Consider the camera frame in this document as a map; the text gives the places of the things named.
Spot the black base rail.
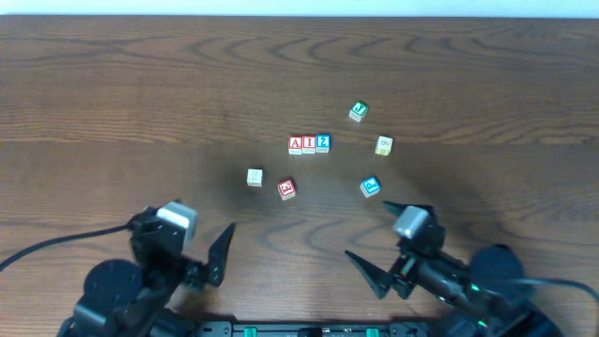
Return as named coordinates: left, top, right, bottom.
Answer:
left=189, top=321, right=438, bottom=337

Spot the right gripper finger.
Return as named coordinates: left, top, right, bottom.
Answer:
left=344, top=250, right=392, bottom=300
left=383, top=200, right=435, bottom=217

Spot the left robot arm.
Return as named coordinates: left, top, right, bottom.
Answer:
left=57, top=200, right=235, bottom=337

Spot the green letter J block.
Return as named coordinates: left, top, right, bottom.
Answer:
left=348, top=100, right=369, bottom=123

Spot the blue letter P block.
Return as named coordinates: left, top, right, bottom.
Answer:
left=359, top=176, right=381, bottom=198

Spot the red letter C block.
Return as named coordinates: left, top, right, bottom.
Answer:
left=277, top=179, right=297, bottom=200

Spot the blue number 2 block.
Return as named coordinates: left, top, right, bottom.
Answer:
left=315, top=134, right=331, bottom=154

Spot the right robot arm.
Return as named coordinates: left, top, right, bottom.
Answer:
left=345, top=201, right=562, bottom=336

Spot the plain cream wooden block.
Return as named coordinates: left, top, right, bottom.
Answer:
left=246, top=168, right=263, bottom=187

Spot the red letter A block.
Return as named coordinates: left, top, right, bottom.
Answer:
left=287, top=136, right=303, bottom=155

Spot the red letter I block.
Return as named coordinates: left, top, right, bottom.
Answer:
left=301, top=135, right=316, bottom=154

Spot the yellow picture wooden block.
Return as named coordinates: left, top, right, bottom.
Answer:
left=375, top=136, right=393, bottom=156

